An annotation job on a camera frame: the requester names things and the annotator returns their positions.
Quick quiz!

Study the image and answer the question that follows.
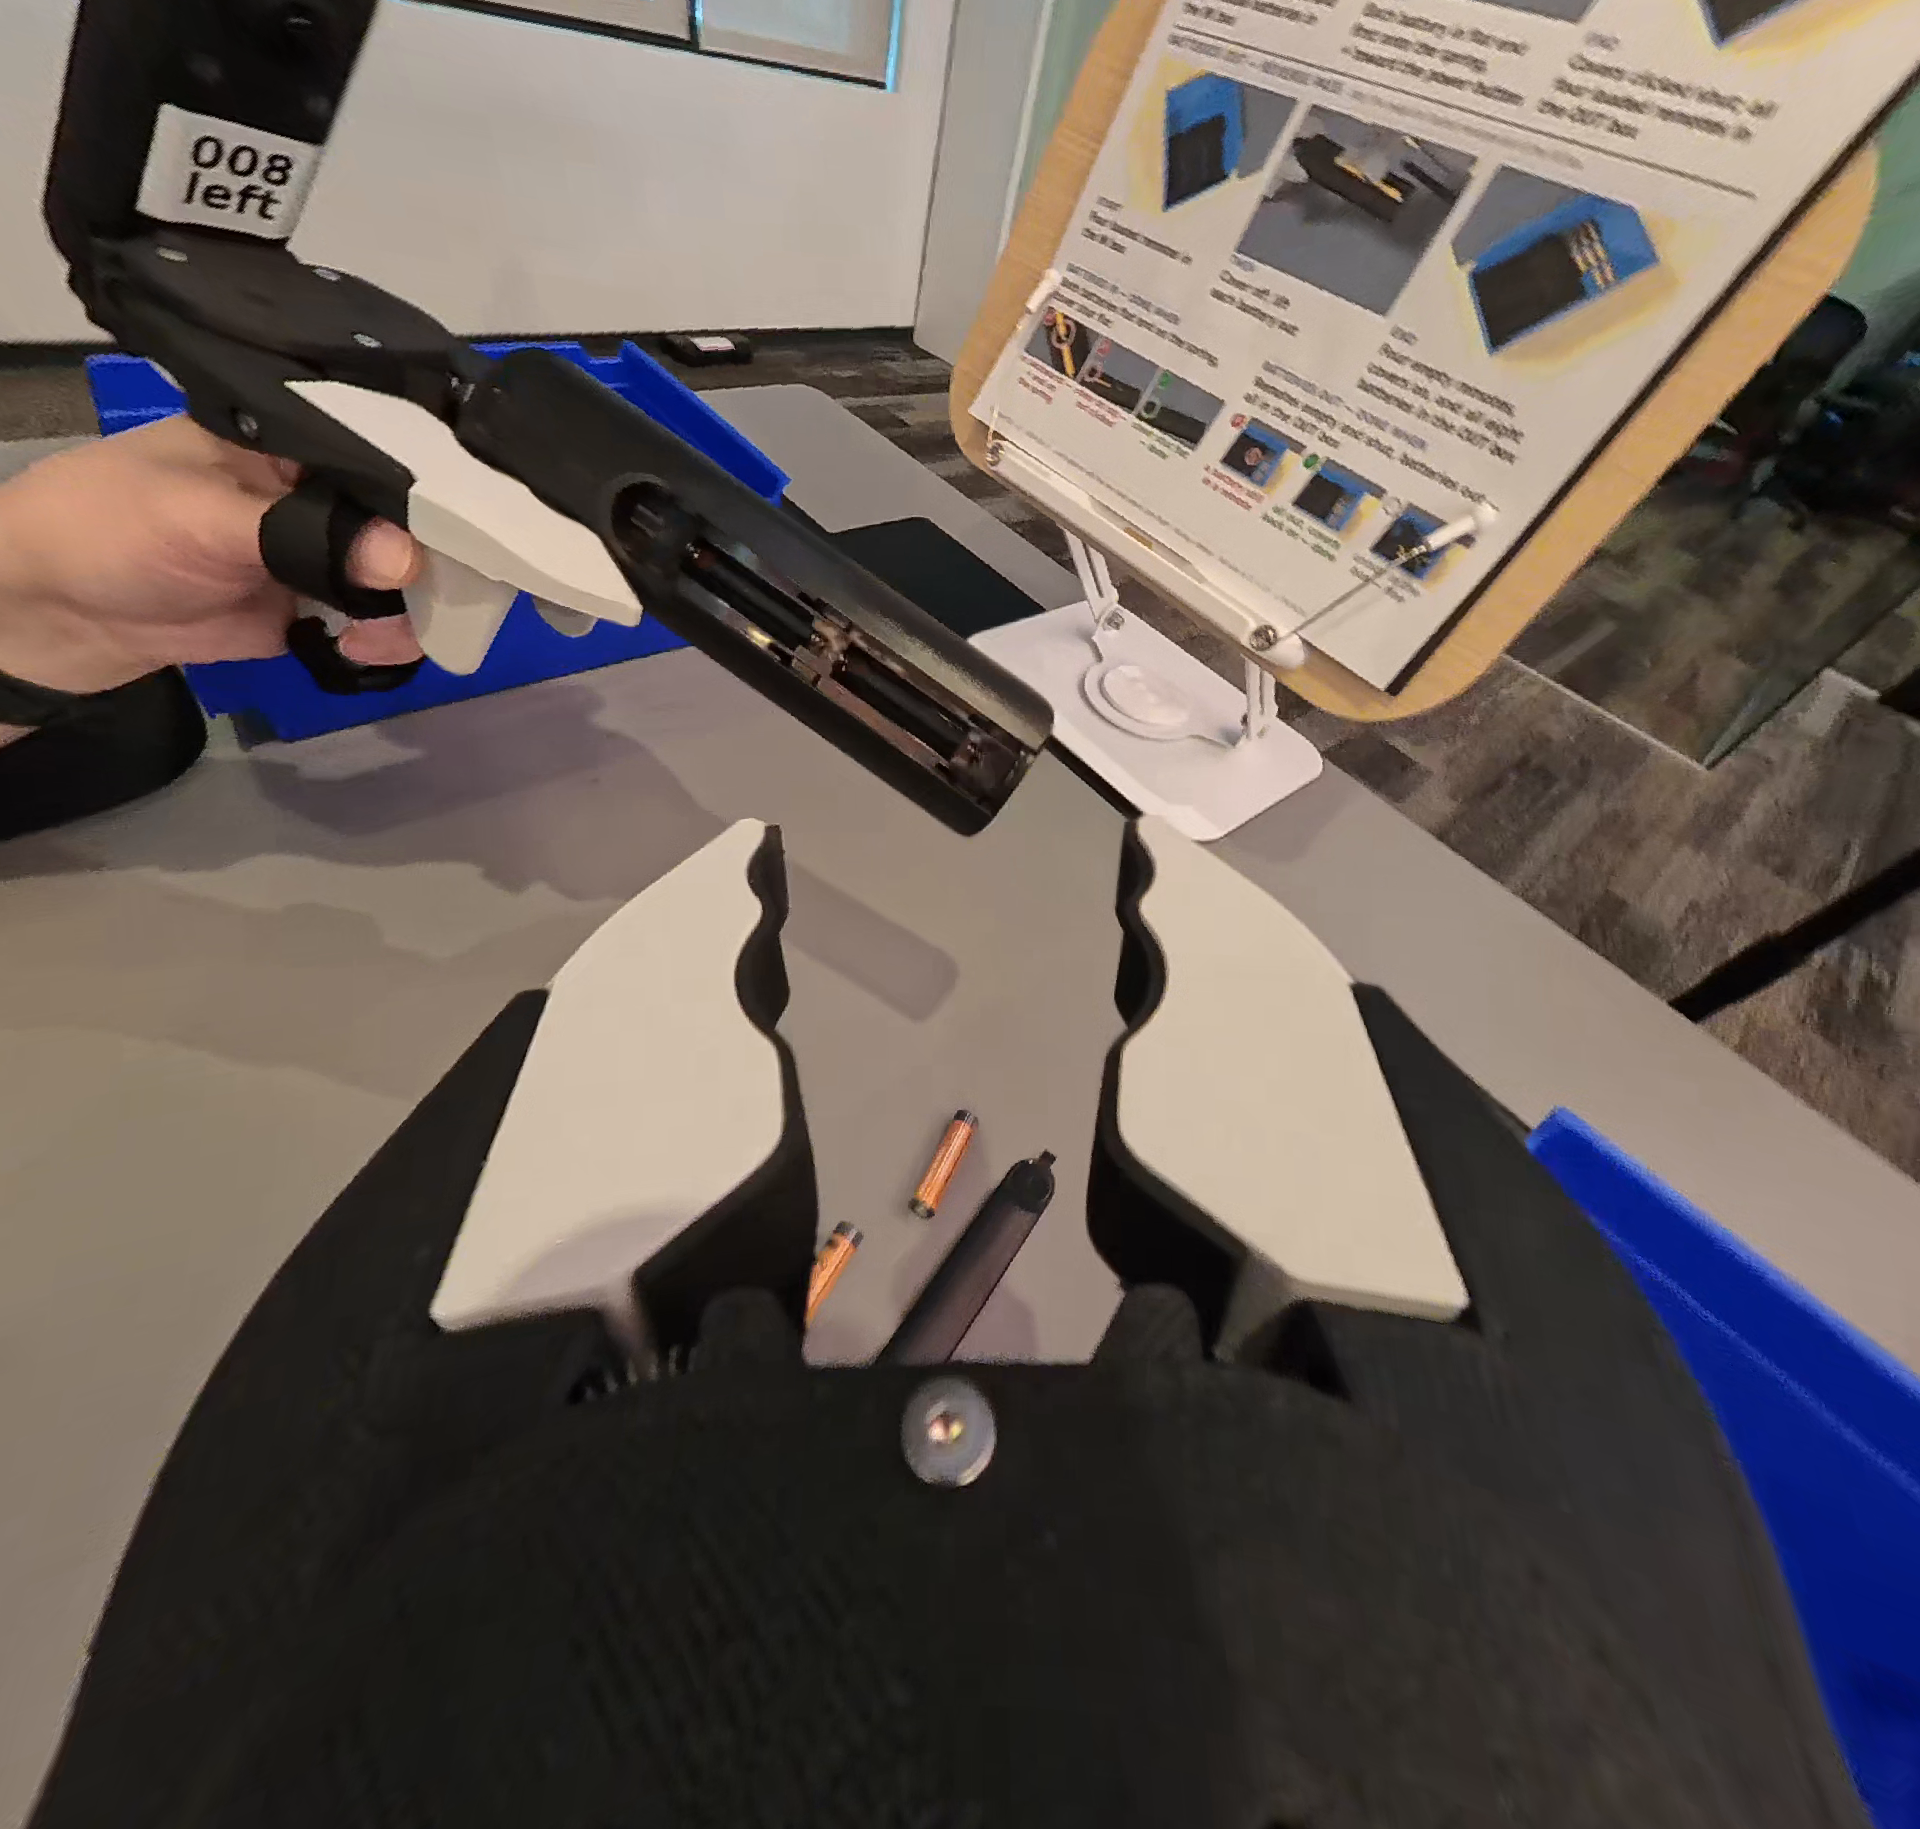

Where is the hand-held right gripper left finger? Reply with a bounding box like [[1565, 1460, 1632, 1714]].
[[429, 817, 819, 1333]]

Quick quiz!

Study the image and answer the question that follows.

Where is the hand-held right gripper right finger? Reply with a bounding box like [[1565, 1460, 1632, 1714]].
[[1085, 816, 1472, 1361]]

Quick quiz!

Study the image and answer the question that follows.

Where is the black remote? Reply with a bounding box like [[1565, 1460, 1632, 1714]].
[[451, 349, 1055, 838]]

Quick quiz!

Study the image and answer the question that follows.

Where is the blue plastic bin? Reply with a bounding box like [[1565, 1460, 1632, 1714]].
[[1528, 1108, 1920, 1829], [84, 341, 792, 748]]

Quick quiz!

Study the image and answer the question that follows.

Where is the black battery cover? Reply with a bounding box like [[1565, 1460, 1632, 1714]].
[[876, 1152, 1057, 1370]]

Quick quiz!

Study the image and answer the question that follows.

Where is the person's left hand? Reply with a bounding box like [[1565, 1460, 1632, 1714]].
[[0, 417, 429, 693]]

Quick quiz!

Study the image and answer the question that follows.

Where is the black wrist rest pad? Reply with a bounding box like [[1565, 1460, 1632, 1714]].
[[0, 679, 208, 839]]

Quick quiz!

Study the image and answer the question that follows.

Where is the printed instruction sheet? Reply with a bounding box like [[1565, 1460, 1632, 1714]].
[[971, 0, 1920, 693]]

